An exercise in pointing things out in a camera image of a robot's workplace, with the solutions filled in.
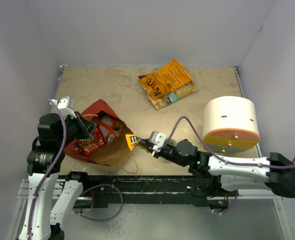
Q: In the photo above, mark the yellow kettle chips bag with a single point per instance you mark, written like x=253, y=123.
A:
x=173, y=97

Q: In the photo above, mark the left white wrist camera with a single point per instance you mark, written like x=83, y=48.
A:
x=65, y=105

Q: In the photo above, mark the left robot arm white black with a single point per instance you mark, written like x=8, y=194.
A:
x=43, y=220

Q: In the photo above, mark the clear tape roll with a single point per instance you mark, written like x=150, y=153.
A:
x=172, y=142

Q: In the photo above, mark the red rice cracker packet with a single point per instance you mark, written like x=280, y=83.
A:
x=89, y=145

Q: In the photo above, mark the red brown paper bag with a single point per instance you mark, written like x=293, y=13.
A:
x=113, y=154

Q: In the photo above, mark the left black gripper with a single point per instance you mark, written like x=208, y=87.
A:
x=86, y=125

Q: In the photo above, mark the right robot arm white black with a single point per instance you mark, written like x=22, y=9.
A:
x=275, y=173

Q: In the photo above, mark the large white paper roll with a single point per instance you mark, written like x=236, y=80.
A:
x=230, y=125

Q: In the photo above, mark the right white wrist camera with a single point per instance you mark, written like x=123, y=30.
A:
x=157, y=139

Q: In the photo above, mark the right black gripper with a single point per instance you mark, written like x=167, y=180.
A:
x=148, y=145

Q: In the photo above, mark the yellow candy packet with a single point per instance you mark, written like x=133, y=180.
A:
x=133, y=141

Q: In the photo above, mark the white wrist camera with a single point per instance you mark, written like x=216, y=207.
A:
x=65, y=105
x=157, y=139

